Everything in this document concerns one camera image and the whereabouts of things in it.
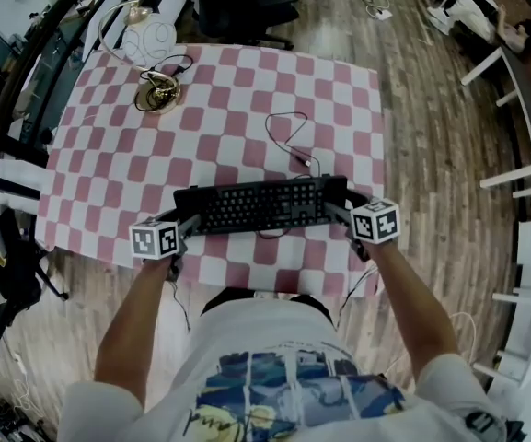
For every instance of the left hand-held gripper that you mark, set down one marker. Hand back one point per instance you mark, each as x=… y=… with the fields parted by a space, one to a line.
x=152 y=242

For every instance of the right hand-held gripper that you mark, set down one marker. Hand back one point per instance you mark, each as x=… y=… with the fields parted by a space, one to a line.
x=375 y=224

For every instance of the black keyboard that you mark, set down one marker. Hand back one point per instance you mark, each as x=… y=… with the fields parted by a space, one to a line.
x=256 y=205

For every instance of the person's right forearm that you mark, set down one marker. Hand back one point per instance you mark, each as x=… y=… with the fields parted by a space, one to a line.
x=407 y=306

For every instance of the person's left forearm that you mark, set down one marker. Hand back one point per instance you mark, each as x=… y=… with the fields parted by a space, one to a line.
x=131 y=320

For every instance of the pink white checkered tablecloth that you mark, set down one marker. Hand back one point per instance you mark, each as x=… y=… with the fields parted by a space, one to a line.
x=228 y=131

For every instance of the person's black trousers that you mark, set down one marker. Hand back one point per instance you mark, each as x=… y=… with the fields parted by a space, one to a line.
x=311 y=303

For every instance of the gold globe desk lamp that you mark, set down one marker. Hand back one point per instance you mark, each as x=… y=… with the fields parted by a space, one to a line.
x=159 y=97

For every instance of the white printed t-shirt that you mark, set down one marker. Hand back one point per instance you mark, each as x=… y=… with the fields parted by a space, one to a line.
x=265 y=334

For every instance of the black office chair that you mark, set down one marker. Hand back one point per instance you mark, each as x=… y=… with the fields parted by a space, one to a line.
x=12 y=265
x=237 y=12

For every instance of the white power strip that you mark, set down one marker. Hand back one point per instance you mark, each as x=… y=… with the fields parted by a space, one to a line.
x=382 y=15

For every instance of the black railing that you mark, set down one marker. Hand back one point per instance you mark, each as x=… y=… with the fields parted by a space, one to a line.
x=21 y=76

